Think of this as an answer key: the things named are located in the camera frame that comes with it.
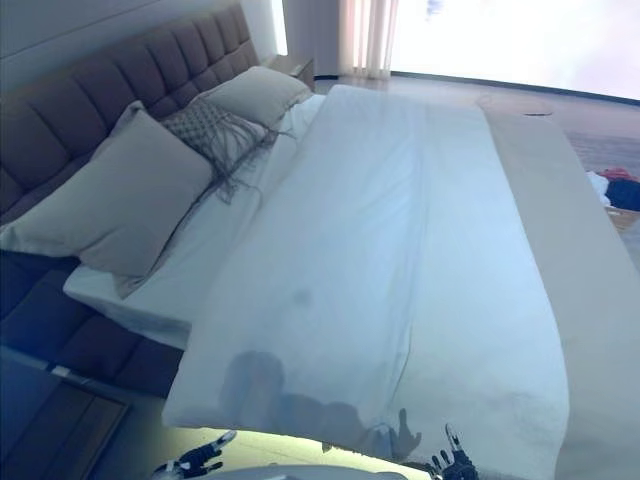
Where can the grey fringed macrame cushion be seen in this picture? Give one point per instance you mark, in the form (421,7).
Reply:
(200,122)

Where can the white duvet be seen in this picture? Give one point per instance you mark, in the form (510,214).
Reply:
(375,225)

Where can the red garment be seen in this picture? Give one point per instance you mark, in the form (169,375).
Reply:
(617,174)

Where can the wooden laundry basket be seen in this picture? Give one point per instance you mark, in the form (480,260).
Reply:
(627,222)

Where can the white garment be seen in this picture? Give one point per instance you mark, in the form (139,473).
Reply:
(597,182)

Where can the large grey area rug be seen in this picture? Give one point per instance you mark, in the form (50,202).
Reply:
(600,150)

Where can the white bed sheet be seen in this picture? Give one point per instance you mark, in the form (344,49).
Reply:
(225,240)

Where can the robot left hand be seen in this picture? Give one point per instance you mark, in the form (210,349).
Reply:
(200,460)

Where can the beige bed runner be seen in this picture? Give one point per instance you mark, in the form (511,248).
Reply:
(575,225)

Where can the wooden nightstand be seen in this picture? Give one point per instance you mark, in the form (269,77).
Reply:
(300,65)
(75,425)

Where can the sheer beige curtain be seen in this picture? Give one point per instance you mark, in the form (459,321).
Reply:
(367,35)

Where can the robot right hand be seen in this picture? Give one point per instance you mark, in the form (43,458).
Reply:
(457,467)

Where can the large beige pillow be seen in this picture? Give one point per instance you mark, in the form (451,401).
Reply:
(125,200)
(255,92)

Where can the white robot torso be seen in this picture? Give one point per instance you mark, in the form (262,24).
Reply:
(325,474)

